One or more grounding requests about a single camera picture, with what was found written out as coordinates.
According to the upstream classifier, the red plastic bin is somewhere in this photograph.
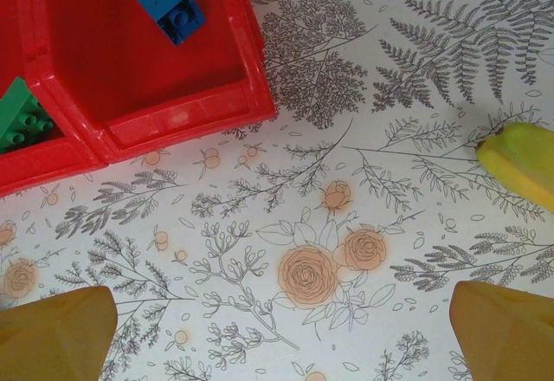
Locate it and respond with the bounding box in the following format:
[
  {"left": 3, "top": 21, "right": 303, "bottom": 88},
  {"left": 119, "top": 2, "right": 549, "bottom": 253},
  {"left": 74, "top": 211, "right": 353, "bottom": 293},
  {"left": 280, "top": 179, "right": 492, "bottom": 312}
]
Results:
[
  {"left": 0, "top": 0, "right": 107, "bottom": 198},
  {"left": 23, "top": 0, "right": 278, "bottom": 165}
]

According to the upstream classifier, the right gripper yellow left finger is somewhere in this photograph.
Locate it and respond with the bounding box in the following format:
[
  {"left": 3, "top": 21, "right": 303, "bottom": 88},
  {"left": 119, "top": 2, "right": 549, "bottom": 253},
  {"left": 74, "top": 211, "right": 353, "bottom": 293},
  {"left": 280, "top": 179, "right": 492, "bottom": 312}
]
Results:
[{"left": 0, "top": 285, "right": 119, "bottom": 381}]

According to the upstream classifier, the yellow green banana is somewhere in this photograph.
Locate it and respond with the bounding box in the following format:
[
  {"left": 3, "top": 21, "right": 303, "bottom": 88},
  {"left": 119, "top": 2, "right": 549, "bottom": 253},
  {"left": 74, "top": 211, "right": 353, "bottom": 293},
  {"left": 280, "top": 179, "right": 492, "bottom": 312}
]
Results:
[{"left": 474, "top": 121, "right": 554, "bottom": 214}]

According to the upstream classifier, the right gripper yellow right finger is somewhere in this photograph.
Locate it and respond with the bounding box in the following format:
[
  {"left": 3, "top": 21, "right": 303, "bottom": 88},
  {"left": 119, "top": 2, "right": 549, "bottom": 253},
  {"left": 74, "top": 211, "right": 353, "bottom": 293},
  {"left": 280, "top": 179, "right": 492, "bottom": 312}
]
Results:
[{"left": 448, "top": 280, "right": 554, "bottom": 381}]

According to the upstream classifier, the green lego brick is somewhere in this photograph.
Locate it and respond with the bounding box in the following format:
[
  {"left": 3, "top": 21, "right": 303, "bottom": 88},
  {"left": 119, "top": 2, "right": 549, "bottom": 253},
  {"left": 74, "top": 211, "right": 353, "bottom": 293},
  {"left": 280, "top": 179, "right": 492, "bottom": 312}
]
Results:
[{"left": 0, "top": 76, "right": 57, "bottom": 155}]

